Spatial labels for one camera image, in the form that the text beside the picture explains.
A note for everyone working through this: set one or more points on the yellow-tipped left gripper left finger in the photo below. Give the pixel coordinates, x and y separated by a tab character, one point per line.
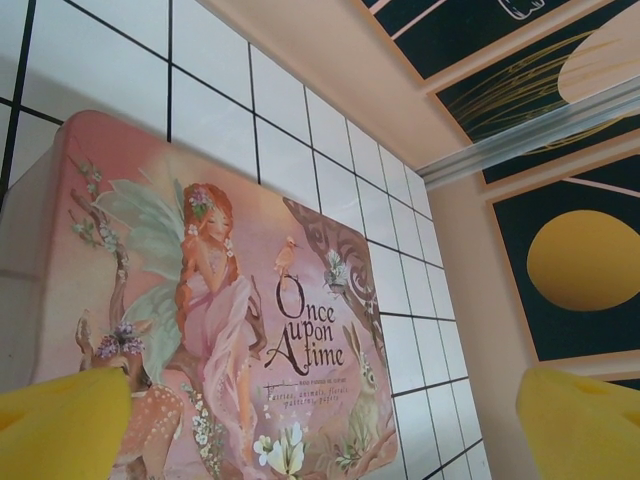
60	425

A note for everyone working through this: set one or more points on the aluminium corner post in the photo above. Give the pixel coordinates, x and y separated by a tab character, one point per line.
525	135

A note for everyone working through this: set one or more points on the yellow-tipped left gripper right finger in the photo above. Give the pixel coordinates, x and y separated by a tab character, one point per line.
585	430

